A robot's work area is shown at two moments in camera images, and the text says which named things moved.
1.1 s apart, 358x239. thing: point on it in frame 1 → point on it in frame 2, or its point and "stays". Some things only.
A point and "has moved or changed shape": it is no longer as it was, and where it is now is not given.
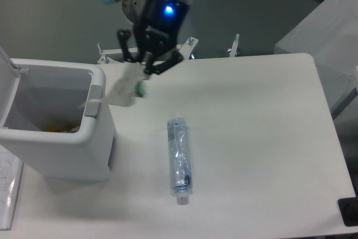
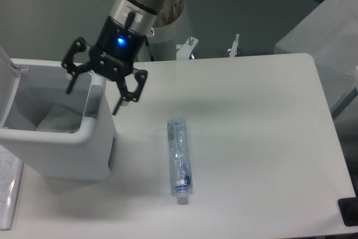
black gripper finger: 159,68 → 141,76
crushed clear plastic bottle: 181,174 stays
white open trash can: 56,115 stays
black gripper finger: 123,34 → 80,45
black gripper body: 160,19 → 117,48
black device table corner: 348,207 stays
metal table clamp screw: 234,46 stays
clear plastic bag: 128,85 has moved or changed shape
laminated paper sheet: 11,168 stays
